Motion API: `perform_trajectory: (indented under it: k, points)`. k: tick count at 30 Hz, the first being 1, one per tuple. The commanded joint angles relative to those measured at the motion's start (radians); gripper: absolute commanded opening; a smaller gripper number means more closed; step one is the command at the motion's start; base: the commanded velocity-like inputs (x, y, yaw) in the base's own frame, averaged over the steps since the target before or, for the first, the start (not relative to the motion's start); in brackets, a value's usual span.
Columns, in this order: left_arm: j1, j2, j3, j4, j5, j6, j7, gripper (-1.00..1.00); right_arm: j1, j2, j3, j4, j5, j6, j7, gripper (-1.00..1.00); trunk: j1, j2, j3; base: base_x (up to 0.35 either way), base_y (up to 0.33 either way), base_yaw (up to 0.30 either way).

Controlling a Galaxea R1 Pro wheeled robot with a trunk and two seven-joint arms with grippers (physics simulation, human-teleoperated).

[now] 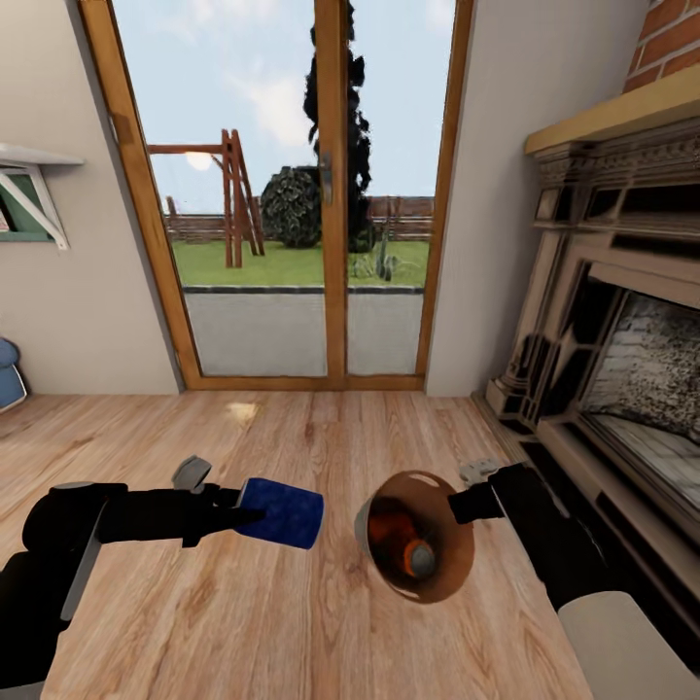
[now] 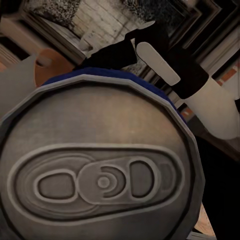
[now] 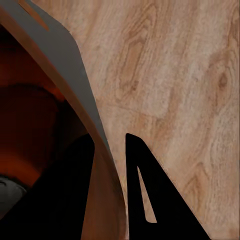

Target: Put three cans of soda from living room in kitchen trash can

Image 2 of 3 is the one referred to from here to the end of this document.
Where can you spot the wood fireplace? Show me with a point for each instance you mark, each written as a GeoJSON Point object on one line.
{"type": "Point", "coordinates": [208, 29]}

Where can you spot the trash can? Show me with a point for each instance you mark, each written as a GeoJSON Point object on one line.
{"type": "Point", "coordinates": [23, 78]}

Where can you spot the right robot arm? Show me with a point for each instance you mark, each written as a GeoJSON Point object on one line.
{"type": "Point", "coordinates": [212, 104]}

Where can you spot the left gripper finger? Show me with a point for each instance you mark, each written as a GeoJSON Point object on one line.
{"type": "Point", "coordinates": [221, 196]}

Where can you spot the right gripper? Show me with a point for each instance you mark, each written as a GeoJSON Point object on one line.
{"type": "Point", "coordinates": [104, 58]}

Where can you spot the cabinet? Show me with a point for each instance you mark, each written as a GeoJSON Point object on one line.
{"type": "Point", "coordinates": [229, 146]}

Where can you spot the can of soda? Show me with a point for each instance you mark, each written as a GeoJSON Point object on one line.
{"type": "Point", "coordinates": [98, 154]}

